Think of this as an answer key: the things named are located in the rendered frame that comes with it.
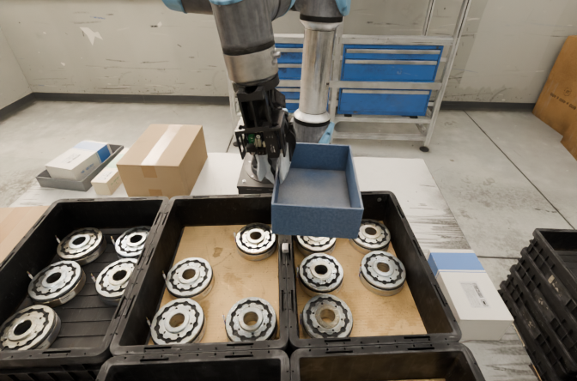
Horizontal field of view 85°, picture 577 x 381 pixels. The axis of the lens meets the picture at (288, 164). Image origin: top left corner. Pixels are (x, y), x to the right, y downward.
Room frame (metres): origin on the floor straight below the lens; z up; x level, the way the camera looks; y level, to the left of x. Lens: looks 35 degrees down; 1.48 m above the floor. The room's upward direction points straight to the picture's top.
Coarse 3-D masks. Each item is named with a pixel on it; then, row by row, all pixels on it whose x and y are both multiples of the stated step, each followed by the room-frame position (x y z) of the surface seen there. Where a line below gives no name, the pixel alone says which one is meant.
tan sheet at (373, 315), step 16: (336, 240) 0.57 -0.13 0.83; (304, 256) 0.52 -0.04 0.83; (336, 256) 0.52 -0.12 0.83; (352, 256) 0.52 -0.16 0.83; (352, 272) 0.47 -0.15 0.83; (352, 288) 0.43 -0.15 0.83; (304, 304) 0.39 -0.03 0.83; (352, 304) 0.39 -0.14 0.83; (368, 304) 0.39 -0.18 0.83; (384, 304) 0.39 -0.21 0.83; (400, 304) 0.39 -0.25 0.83; (368, 320) 0.36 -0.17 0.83; (384, 320) 0.36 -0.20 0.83; (400, 320) 0.36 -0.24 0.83; (416, 320) 0.36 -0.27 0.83; (304, 336) 0.32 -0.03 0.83
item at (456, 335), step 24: (384, 192) 0.65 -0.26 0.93; (288, 240) 0.49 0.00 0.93; (288, 264) 0.42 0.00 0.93; (288, 288) 0.36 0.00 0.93; (432, 288) 0.37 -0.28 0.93; (288, 312) 0.32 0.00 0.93; (288, 336) 0.27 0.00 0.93; (360, 336) 0.27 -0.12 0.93; (384, 336) 0.27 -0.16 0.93; (408, 336) 0.27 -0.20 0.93; (432, 336) 0.27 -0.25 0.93; (456, 336) 0.27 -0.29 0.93
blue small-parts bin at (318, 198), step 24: (312, 144) 0.57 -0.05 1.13; (336, 144) 0.57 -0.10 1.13; (312, 168) 0.57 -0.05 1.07; (336, 168) 0.57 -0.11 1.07; (288, 192) 0.49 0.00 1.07; (312, 192) 0.49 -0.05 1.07; (336, 192) 0.49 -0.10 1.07; (360, 192) 0.42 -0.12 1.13; (288, 216) 0.38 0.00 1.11; (312, 216) 0.38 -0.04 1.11; (336, 216) 0.38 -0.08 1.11; (360, 216) 0.37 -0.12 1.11
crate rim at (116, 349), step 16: (160, 224) 0.54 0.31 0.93; (160, 240) 0.49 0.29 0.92; (144, 272) 0.40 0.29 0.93; (128, 304) 0.33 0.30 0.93; (128, 320) 0.30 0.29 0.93; (112, 352) 0.25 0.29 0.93; (128, 352) 0.25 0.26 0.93; (144, 352) 0.25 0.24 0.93; (160, 352) 0.25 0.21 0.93; (176, 352) 0.25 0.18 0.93; (192, 352) 0.25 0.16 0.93
